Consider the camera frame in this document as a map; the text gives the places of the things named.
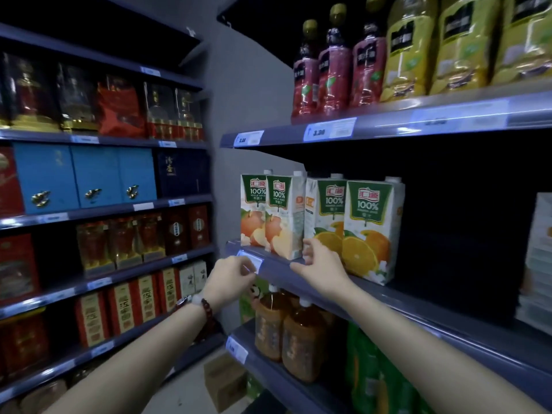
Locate person's left hand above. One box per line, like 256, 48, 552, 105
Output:
201, 255, 258, 313

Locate person's right hand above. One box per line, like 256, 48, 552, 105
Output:
289, 237, 357, 300

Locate apple juice carton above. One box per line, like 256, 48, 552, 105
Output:
240, 169, 273, 248
264, 170, 307, 260

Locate person's right forearm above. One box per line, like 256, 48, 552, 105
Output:
340, 284, 549, 414

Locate person's left forearm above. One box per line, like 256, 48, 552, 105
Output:
45, 299, 216, 414

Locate panda print green package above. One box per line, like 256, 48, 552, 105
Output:
239, 275, 270, 324

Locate brown packaged drinks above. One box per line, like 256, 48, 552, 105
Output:
254, 284, 337, 384

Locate small brown cardboard box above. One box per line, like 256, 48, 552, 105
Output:
203, 353, 249, 413

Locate rows of assorted packaged groceries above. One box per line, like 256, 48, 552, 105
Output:
0, 144, 216, 384

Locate green drink bottles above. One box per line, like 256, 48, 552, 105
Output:
344, 323, 432, 414

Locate long grocery shelving rack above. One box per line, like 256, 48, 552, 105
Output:
0, 21, 225, 404

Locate row of blue cartons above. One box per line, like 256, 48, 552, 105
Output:
13, 141, 158, 215

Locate row of yellow drink bottles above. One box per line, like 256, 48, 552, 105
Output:
380, 0, 552, 102

